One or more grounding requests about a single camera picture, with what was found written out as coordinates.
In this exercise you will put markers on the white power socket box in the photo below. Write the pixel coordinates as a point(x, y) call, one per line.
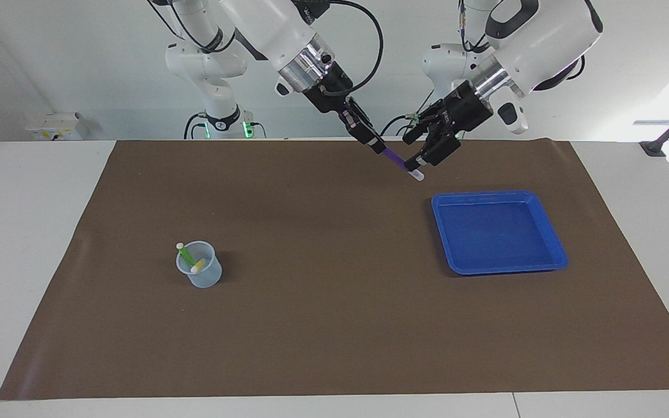
point(56, 126)

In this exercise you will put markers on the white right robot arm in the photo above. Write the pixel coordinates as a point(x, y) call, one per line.
point(265, 23)

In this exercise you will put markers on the green marker pen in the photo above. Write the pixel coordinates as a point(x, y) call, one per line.
point(185, 254)

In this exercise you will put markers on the purple marker pen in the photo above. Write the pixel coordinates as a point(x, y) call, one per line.
point(395, 158)

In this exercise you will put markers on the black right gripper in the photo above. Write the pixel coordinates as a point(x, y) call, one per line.
point(328, 90)

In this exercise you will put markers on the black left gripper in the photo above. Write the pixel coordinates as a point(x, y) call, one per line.
point(465, 107)

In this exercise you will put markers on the clear plastic cup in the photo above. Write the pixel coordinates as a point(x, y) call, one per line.
point(204, 278)

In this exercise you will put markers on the brown table mat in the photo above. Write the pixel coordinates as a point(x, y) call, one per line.
point(334, 319)

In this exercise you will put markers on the blue plastic tray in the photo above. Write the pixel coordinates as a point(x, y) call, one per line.
point(497, 238)

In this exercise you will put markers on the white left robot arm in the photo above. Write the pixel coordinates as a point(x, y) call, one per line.
point(543, 35)

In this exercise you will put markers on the yellow marker pen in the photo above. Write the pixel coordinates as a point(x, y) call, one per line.
point(197, 267)

